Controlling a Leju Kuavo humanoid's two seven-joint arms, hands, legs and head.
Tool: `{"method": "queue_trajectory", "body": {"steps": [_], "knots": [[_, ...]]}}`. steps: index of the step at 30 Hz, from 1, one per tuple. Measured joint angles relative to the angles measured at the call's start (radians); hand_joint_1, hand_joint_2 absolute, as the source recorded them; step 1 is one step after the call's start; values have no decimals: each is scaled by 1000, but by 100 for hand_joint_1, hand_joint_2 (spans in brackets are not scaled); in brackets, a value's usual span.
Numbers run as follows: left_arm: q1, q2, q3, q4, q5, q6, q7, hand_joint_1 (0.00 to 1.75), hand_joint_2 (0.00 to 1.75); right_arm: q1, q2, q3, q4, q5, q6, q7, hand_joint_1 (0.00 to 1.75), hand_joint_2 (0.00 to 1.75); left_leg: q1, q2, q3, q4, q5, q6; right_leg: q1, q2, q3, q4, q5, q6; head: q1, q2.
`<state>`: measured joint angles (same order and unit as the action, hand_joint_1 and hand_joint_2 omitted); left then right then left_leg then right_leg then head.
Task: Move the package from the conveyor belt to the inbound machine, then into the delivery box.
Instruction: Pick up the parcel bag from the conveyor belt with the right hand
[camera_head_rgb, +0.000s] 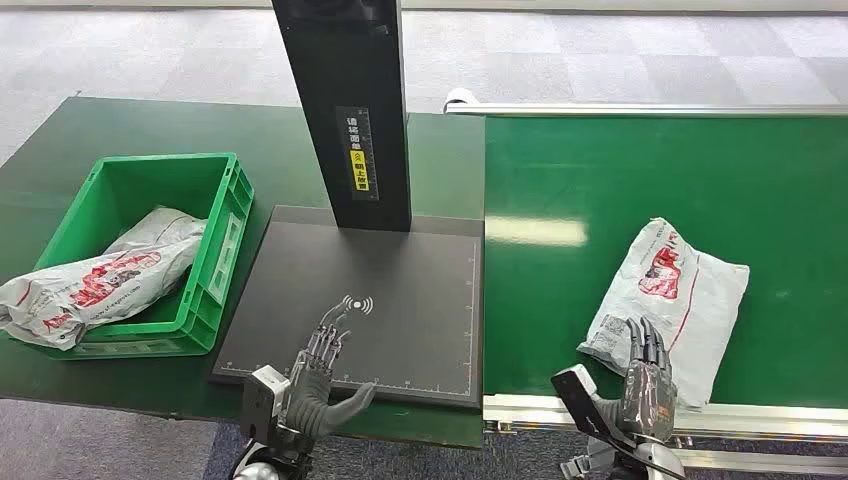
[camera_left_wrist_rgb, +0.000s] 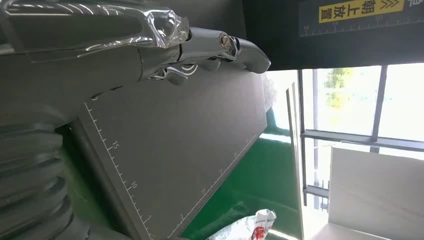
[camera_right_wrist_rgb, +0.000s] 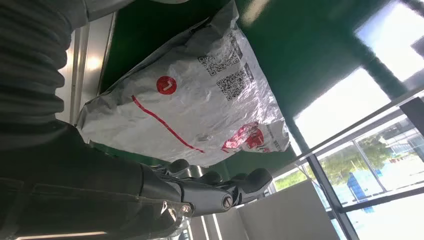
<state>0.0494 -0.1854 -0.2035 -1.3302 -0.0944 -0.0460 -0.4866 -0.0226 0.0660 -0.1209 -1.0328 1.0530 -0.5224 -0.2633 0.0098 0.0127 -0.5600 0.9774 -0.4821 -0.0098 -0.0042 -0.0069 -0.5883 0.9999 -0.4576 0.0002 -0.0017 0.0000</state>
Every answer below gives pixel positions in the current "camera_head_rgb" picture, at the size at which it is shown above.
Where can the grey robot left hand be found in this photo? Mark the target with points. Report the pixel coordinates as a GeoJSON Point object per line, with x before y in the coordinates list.
{"type": "Point", "coordinates": [311, 397]}

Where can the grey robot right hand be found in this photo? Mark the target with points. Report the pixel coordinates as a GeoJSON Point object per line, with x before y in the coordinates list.
{"type": "Point", "coordinates": [649, 397]}

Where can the grey courier bag red print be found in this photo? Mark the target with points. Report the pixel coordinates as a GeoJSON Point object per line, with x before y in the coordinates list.
{"type": "Point", "coordinates": [99, 285]}
{"type": "Point", "coordinates": [696, 298]}

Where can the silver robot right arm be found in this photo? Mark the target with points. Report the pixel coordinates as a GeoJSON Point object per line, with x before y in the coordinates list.
{"type": "Point", "coordinates": [656, 464]}

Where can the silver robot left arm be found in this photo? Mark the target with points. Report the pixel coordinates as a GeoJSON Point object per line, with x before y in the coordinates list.
{"type": "Point", "coordinates": [258, 472]}

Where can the green conveyor belt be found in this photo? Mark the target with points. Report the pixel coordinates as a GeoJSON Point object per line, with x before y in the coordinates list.
{"type": "Point", "coordinates": [596, 172]}

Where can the green plastic crate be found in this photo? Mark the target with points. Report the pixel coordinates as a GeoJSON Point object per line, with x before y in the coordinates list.
{"type": "Point", "coordinates": [218, 285]}

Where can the plain grey courier bag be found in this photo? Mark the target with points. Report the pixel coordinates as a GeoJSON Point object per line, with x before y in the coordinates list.
{"type": "Point", "coordinates": [159, 225]}

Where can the black yellow column label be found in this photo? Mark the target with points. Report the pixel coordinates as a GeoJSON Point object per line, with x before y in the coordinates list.
{"type": "Point", "coordinates": [358, 152]}

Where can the black scanner column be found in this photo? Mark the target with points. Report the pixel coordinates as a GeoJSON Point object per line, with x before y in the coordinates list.
{"type": "Point", "coordinates": [318, 66]}

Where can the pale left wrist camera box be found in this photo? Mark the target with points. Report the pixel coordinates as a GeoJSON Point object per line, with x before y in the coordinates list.
{"type": "Point", "coordinates": [262, 401]}

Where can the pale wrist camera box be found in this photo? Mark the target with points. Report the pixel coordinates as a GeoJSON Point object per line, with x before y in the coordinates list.
{"type": "Point", "coordinates": [262, 401]}
{"type": "Point", "coordinates": [576, 394]}

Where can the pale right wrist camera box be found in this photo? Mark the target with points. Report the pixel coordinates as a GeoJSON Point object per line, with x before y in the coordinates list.
{"type": "Point", "coordinates": [576, 394]}

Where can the aluminium conveyor frame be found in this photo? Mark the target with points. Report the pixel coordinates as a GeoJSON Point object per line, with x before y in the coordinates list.
{"type": "Point", "coordinates": [762, 420]}

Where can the black scanner base plate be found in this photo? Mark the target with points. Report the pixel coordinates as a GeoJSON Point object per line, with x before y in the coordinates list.
{"type": "Point", "coordinates": [411, 298]}

